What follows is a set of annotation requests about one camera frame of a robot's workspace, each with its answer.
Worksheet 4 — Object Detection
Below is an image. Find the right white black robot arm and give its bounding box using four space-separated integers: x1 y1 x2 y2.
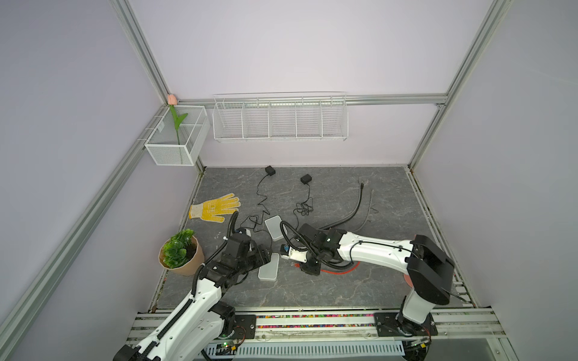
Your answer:
281 224 455 337

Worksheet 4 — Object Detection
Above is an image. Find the artificial pink tulip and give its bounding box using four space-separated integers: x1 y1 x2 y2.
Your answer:
167 94 188 145

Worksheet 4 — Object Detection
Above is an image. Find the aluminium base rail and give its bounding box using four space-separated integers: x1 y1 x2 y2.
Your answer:
114 305 518 360

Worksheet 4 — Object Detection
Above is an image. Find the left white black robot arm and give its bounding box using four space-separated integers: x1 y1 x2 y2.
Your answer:
113 211 271 360

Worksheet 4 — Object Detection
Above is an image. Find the small white mesh basket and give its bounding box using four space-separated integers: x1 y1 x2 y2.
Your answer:
144 105 210 166

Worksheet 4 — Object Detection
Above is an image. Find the yellow work glove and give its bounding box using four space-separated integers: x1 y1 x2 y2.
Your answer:
188 193 241 224

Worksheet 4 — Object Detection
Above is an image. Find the pink watering can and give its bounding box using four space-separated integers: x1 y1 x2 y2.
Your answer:
403 275 413 287

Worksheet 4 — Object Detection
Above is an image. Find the green potted plant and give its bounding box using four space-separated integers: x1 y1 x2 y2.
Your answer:
159 229 205 276

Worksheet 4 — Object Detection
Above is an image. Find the red ethernet cable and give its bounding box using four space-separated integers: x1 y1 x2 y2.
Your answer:
293 260 361 277

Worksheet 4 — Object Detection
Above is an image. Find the white network switch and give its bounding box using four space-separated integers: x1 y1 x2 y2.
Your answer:
258 253 280 281
265 215 284 242

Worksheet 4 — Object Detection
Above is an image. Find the long white wire basket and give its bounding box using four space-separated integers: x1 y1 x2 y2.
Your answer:
212 92 349 142

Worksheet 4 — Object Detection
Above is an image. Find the black ethernet cable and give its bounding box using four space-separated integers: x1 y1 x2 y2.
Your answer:
318 181 366 231

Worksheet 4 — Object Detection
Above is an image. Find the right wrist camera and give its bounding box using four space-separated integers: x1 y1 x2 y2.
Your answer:
279 244 307 263

